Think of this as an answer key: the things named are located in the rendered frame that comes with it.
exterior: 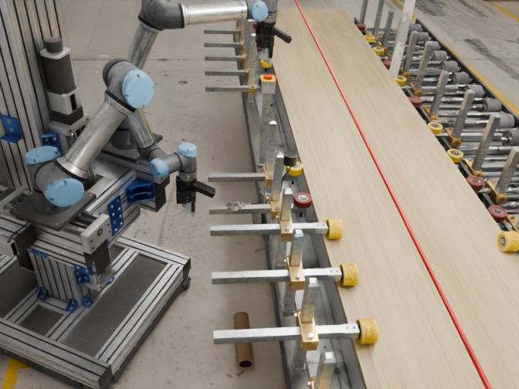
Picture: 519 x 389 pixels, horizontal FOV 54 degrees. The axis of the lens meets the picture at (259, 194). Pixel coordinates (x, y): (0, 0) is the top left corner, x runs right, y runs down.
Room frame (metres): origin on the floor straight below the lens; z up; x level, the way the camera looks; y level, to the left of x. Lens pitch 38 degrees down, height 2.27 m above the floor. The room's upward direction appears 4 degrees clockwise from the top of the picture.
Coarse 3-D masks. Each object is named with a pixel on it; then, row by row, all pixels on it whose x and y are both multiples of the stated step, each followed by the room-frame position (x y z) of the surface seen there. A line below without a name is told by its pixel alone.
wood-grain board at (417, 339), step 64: (320, 64) 3.28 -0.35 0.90; (320, 128) 2.41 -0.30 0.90; (384, 128) 2.46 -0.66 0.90; (320, 192) 1.83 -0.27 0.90; (384, 192) 1.86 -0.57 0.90; (448, 192) 1.90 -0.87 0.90; (384, 256) 1.44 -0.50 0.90; (448, 256) 1.47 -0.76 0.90; (512, 256) 1.49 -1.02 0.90; (384, 320) 1.13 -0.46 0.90; (448, 320) 1.14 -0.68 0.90; (512, 320) 1.16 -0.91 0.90; (384, 384) 0.88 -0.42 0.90; (448, 384) 0.90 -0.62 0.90; (512, 384) 0.91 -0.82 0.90
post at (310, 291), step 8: (312, 280) 1.06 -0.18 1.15; (304, 288) 1.06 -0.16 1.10; (312, 288) 1.04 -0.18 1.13; (304, 296) 1.05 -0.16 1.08; (312, 296) 1.04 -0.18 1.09; (304, 304) 1.04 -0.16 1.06; (312, 304) 1.04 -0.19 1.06; (304, 312) 1.04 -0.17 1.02; (312, 312) 1.04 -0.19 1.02; (304, 320) 1.04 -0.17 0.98; (312, 320) 1.04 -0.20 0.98; (296, 344) 1.06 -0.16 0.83; (296, 352) 1.04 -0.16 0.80; (304, 352) 1.04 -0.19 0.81; (296, 360) 1.04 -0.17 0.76; (304, 360) 1.04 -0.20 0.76
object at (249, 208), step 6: (210, 210) 1.70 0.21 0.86; (216, 210) 1.71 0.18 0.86; (222, 210) 1.71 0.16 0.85; (240, 210) 1.72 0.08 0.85; (246, 210) 1.73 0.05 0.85; (252, 210) 1.73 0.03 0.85; (258, 210) 1.73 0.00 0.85; (264, 210) 1.74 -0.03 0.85; (270, 210) 1.74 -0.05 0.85; (294, 210) 1.76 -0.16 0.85; (300, 210) 1.76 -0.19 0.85; (306, 210) 1.76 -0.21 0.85
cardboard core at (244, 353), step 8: (240, 312) 1.79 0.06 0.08; (240, 320) 1.73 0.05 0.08; (248, 320) 1.75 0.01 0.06; (240, 328) 1.68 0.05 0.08; (248, 328) 1.70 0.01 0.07; (240, 344) 1.58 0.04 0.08; (248, 344) 1.59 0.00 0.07; (240, 352) 1.54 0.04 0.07; (248, 352) 1.54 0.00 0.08; (240, 360) 1.49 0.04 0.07; (248, 360) 1.53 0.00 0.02
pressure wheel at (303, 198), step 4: (300, 192) 1.81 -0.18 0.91; (304, 192) 1.81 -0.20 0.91; (296, 196) 1.78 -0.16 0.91; (300, 196) 1.79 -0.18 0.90; (304, 196) 1.79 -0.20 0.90; (308, 196) 1.79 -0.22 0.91; (296, 200) 1.75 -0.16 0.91; (300, 200) 1.75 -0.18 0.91; (304, 200) 1.76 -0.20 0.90; (308, 200) 1.76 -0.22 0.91; (296, 204) 1.75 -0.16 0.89; (300, 204) 1.74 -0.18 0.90; (304, 204) 1.74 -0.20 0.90; (308, 204) 1.74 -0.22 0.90; (304, 208) 1.74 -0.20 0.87; (300, 216) 1.77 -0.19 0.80
